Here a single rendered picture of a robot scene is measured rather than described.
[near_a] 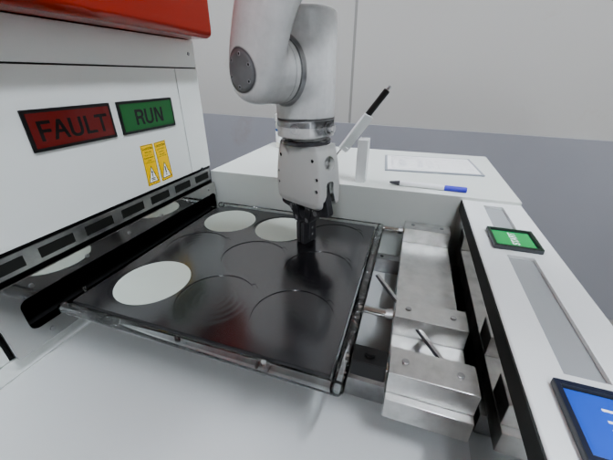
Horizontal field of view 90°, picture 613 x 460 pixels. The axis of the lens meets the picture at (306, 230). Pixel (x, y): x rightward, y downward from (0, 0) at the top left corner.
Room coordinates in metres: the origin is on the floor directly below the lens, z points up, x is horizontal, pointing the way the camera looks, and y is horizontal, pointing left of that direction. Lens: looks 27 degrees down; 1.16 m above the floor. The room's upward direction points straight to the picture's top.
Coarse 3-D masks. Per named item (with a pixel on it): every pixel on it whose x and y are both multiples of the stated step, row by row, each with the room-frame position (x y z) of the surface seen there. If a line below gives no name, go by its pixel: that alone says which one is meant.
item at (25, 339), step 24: (192, 192) 0.60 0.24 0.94; (144, 216) 0.48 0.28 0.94; (168, 216) 0.53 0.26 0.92; (96, 240) 0.39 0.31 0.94; (120, 240) 0.42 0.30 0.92; (48, 264) 0.33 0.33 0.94; (72, 264) 0.35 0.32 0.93; (0, 288) 0.28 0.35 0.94; (24, 288) 0.29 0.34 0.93; (0, 312) 0.27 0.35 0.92; (0, 336) 0.26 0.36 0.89; (24, 336) 0.27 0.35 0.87; (48, 336) 0.29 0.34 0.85
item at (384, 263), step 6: (366, 258) 0.50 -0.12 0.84; (378, 258) 0.49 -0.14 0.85; (384, 258) 0.49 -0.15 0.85; (390, 258) 0.49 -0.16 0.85; (396, 258) 0.49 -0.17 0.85; (378, 264) 0.49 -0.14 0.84; (384, 264) 0.49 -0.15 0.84; (390, 264) 0.48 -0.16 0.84; (396, 264) 0.48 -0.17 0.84; (378, 270) 0.49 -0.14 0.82; (384, 270) 0.49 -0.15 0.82; (390, 270) 0.48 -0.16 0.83; (396, 270) 0.48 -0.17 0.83
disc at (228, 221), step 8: (216, 216) 0.57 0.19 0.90; (224, 216) 0.57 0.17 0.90; (232, 216) 0.57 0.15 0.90; (240, 216) 0.57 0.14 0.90; (248, 216) 0.57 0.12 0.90; (208, 224) 0.54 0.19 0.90; (216, 224) 0.54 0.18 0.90; (224, 224) 0.54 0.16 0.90; (232, 224) 0.54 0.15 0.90; (240, 224) 0.54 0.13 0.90; (248, 224) 0.54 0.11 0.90
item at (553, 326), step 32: (480, 224) 0.41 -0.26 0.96; (512, 224) 0.42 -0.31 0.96; (512, 256) 0.32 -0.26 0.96; (544, 256) 0.32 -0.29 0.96; (512, 288) 0.26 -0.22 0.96; (544, 288) 0.26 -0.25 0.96; (576, 288) 0.26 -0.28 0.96; (512, 320) 0.21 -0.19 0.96; (544, 320) 0.21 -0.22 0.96; (576, 320) 0.21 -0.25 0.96; (544, 352) 0.17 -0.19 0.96; (576, 352) 0.18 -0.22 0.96; (608, 352) 0.17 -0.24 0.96; (544, 384) 0.15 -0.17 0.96; (608, 384) 0.15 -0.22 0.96; (544, 416) 0.12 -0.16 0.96; (544, 448) 0.10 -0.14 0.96; (576, 448) 0.10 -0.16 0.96
